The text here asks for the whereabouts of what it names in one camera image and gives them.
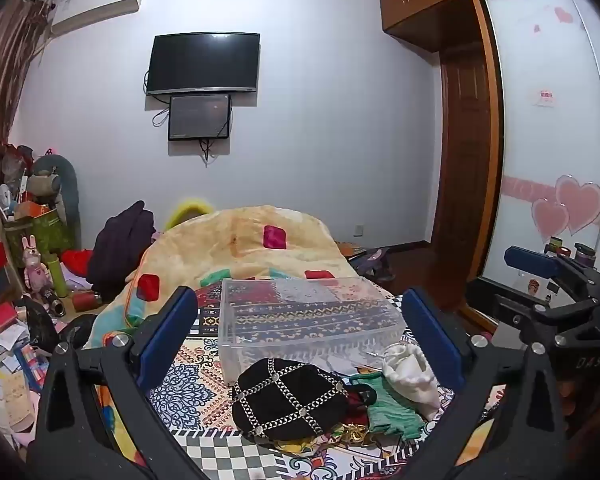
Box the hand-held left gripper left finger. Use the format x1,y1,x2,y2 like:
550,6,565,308
27,285,206,480

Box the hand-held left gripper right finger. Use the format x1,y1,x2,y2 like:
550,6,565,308
400,287,568,480

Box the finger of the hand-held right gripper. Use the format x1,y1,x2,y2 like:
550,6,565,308
504,245,600,307
466,277,600,348

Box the white drawstring pouch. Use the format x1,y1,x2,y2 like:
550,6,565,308
379,344,442,422

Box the green knitted cloth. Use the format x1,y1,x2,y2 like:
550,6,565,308
349,372,429,439

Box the red velvet pouch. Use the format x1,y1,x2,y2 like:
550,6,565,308
339,391,372,427

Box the clear plastic storage box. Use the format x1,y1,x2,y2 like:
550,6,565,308
217,276,407,386

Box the small pink heart sticker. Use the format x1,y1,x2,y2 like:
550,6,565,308
531,199,570,242

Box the dark jar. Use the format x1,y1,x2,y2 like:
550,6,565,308
572,242,597,268

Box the patterned bedsheet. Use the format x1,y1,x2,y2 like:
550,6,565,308
95,280,508,480

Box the large pink heart sticker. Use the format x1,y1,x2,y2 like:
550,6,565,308
555,175,600,237

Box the red cylinder bottle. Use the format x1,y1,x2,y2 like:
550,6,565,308
72,291,102,312

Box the purple slippers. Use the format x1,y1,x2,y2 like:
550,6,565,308
354,247,397,282

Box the dark purple jacket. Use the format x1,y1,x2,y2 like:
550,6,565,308
87,201,157,294

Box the peach patchwork blanket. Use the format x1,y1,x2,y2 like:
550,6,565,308
84,205,362,351

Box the brown wooden door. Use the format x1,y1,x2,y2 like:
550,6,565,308
431,50,497,282

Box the red cloth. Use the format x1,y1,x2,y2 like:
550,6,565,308
61,249,97,277

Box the black flashlight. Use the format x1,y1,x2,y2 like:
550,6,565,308
42,287,67,317

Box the green cylinder tube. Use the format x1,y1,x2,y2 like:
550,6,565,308
47,255,69,299

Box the pink rabbit doll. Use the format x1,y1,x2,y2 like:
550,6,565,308
22,236,49,292

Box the green cardboard box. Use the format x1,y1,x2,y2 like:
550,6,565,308
4,207,77,262

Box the pile of papers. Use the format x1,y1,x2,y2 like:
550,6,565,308
0,310,48,448

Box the grey plush toy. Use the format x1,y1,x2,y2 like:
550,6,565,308
31,152,80,227

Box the wooden overhead cabinet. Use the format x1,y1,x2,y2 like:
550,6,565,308
377,0,571,54

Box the striped brown curtain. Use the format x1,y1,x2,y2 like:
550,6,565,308
0,0,56,221

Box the white air conditioner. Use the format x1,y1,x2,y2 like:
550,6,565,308
50,0,148,37

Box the small black wall monitor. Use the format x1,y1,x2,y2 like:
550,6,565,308
168,94,232,142

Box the wall-mounted black television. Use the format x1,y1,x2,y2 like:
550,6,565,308
146,32,261,96

